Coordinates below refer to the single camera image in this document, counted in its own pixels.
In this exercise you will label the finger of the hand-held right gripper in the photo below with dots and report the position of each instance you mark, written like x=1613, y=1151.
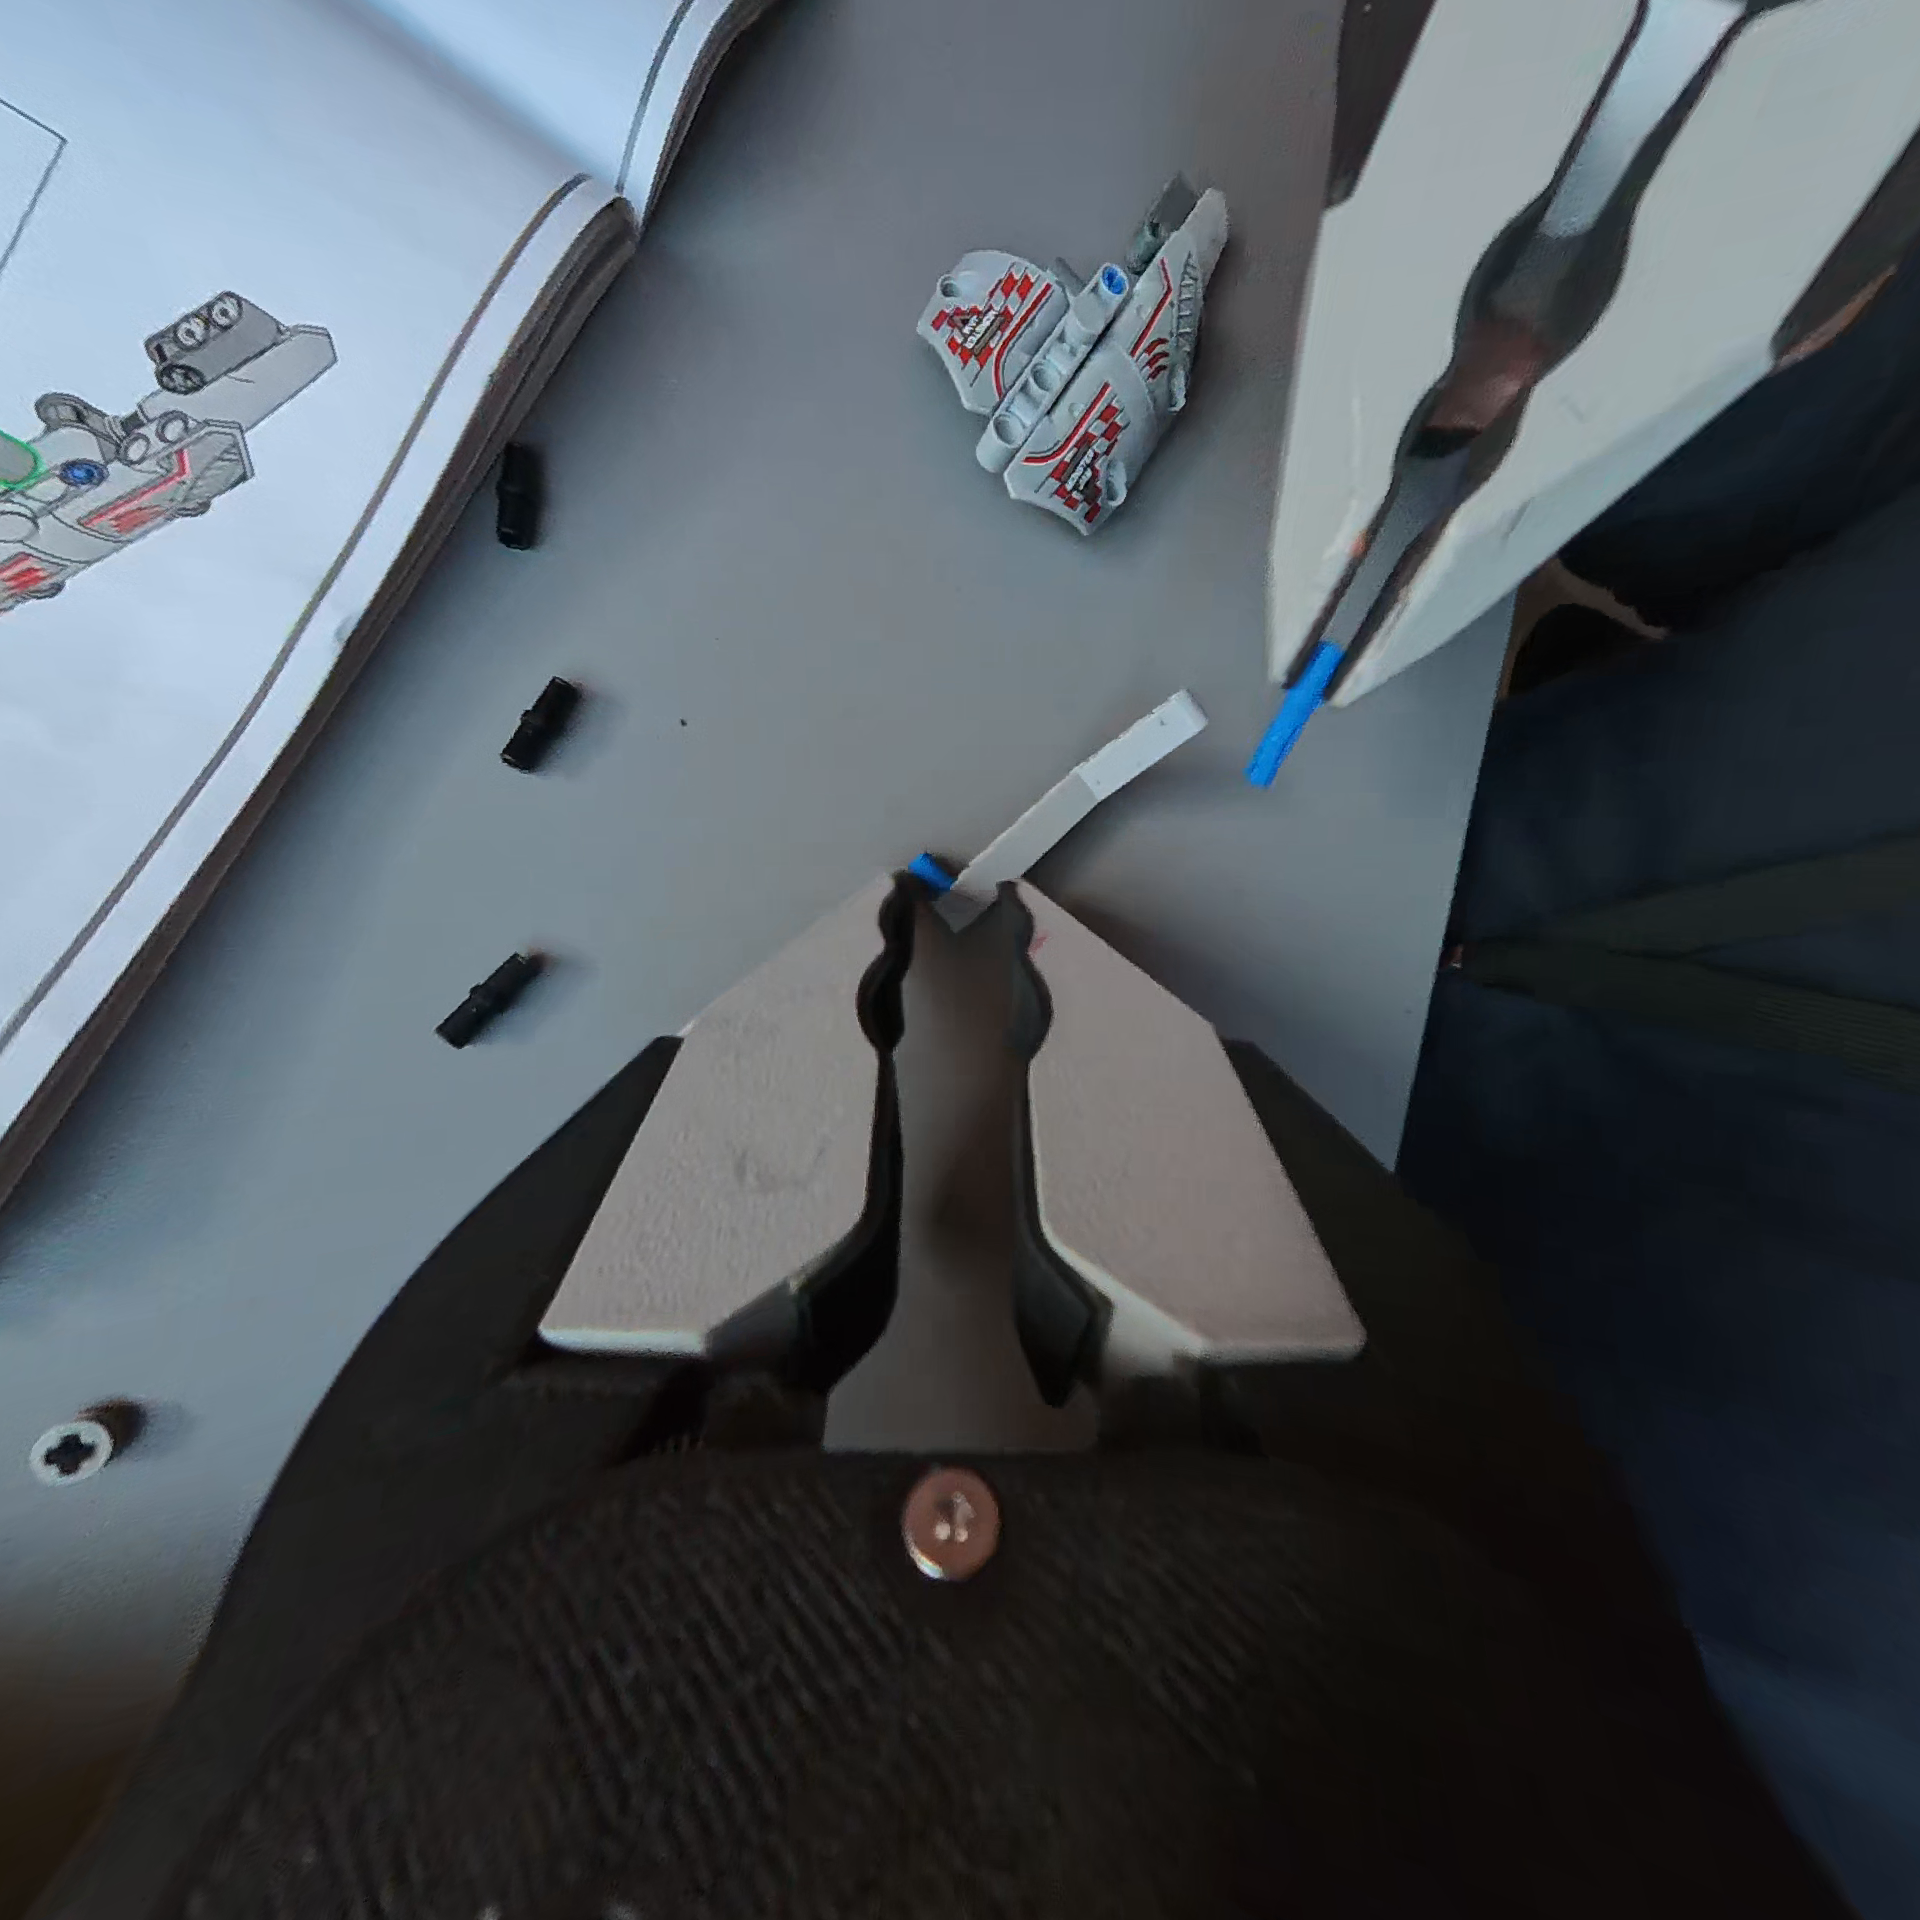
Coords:
x=1396, y=299
x=1651, y=375

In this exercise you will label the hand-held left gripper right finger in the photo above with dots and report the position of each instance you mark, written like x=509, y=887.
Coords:
x=1184, y=1185

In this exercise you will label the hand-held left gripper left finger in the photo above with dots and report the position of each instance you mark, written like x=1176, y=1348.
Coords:
x=721, y=1155

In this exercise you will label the grey lego beam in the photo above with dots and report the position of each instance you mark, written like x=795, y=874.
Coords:
x=1079, y=803

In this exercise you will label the long blue lego pin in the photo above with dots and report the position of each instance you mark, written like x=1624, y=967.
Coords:
x=1284, y=734

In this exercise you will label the grey red lego assembly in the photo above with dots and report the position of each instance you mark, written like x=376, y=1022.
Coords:
x=1072, y=375

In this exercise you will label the black lego axle pin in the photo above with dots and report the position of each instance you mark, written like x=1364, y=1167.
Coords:
x=76, y=1447

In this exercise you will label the lego instruction booklet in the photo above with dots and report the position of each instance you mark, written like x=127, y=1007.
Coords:
x=300, y=148

